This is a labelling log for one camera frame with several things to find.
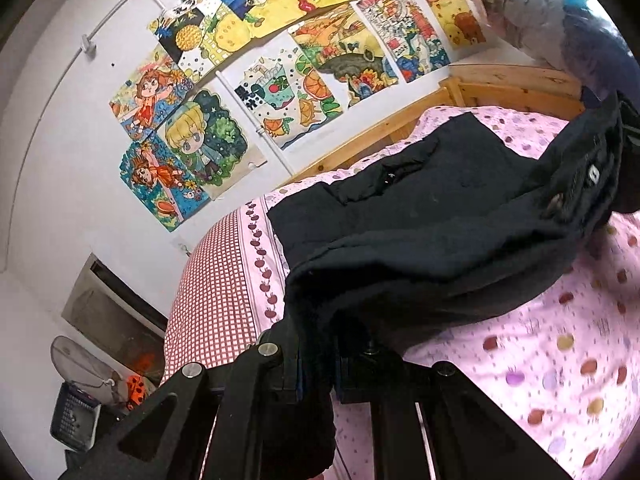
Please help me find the wooden bed frame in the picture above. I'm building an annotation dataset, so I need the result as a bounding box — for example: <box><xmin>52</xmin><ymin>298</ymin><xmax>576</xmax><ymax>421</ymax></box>
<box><xmin>289</xmin><ymin>64</ymin><xmax>587</xmax><ymax>187</ymax></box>

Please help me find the orange haired girl drawing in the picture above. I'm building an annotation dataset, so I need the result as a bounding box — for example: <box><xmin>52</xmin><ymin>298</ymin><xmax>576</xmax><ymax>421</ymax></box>
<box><xmin>108</xmin><ymin>44</ymin><xmax>197</xmax><ymax>142</ymax></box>

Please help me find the fruit drink drawing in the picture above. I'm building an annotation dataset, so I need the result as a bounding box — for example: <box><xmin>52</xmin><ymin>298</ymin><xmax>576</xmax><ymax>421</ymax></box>
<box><xmin>221</xmin><ymin>47</ymin><xmax>347</xmax><ymax>152</ymax></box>

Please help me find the flying girl drawing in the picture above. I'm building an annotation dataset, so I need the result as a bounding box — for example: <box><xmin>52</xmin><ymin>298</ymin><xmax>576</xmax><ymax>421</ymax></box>
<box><xmin>118</xmin><ymin>139</ymin><xmax>212</xmax><ymax>234</ymax></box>

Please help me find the blond child drawing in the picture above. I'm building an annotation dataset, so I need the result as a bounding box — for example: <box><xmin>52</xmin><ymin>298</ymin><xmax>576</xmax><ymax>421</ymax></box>
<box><xmin>162</xmin><ymin>87</ymin><xmax>269</xmax><ymax>202</ymax></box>

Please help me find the black plastic crate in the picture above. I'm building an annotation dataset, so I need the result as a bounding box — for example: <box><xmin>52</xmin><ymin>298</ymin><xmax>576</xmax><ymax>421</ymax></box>
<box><xmin>49</xmin><ymin>382</ymin><xmax>102</xmax><ymax>454</ymax></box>

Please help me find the landscape drawing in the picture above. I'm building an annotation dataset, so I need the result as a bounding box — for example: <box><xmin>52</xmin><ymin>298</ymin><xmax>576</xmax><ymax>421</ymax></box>
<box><xmin>288</xmin><ymin>2</ymin><xmax>402</xmax><ymax>109</ymax></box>

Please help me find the pink apple print quilt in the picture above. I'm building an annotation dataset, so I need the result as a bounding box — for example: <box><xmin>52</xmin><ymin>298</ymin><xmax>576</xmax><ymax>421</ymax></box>
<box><xmin>239</xmin><ymin>104</ymin><xmax>640</xmax><ymax>480</ymax></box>

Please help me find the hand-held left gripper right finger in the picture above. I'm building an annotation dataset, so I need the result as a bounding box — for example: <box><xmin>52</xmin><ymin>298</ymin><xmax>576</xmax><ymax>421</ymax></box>
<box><xmin>335</xmin><ymin>344</ymin><xmax>572</xmax><ymax>480</ymax></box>

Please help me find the red checkered bed sheet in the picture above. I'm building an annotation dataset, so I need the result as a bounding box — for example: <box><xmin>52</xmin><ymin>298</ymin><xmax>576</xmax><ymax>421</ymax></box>
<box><xmin>161</xmin><ymin>207</ymin><xmax>290</xmax><ymax>480</ymax></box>

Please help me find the grey wall hatch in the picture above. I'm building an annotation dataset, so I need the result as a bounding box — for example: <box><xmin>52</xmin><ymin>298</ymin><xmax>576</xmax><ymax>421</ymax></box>
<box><xmin>60</xmin><ymin>252</ymin><xmax>169</xmax><ymax>377</ymax></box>

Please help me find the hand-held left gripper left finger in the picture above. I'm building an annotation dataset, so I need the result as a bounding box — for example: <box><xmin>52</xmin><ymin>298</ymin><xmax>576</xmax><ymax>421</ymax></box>
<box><xmin>56</xmin><ymin>320</ymin><xmax>305</xmax><ymax>480</ymax></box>

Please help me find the pineapple drawing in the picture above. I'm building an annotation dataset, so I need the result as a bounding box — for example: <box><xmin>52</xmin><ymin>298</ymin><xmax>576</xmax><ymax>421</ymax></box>
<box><xmin>147</xmin><ymin>0</ymin><xmax>252</xmax><ymax>84</ymax></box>

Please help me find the grey blue orange stuffed bundle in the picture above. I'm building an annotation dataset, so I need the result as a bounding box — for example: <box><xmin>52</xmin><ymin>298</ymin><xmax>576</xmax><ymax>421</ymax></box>
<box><xmin>440</xmin><ymin>0</ymin><xmax>640</xmax><ymax>112</ymax></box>

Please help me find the red white town drawing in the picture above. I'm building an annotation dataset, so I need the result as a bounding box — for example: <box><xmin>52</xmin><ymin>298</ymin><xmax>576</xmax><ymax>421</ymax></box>
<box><xmin>351</xmin><ymin>0</ymin><xmax>452</xmax><ymax>84</ymax></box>

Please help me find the orange toy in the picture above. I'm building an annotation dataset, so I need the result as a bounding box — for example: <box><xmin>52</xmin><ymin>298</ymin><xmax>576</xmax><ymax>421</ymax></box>
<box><xmin>124</xmin><ymin>352</ymin><xmax>160</xmax><ymax>412</ymax></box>

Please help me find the black padded jacket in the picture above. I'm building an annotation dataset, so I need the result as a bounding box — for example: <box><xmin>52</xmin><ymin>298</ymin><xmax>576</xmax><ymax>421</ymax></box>
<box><xmin>257</xmin><ymin>91</ymin><xmax>633</xmax><ymax>480</ymax></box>

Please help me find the group of colourful wall drawings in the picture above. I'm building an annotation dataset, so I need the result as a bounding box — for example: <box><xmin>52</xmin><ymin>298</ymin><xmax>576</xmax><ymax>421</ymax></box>
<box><xmin>143</xmin><ymin>0</ymin><xmax>297</xmax><ymax>177</ymax></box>

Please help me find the yellow bear drawing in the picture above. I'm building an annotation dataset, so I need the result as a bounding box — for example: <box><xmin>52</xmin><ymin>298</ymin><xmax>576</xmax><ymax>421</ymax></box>
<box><xmin>412</xmin><ymin>0</ymin><xmax>489</xmax><ymax>52</ymax></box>

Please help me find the white standing fan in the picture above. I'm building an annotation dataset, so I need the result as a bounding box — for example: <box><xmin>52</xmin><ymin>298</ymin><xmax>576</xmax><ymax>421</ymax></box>
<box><xmin>50</xmin><ymin>335</ymin><xmax>122</xmax><ymax>407</ymax></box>

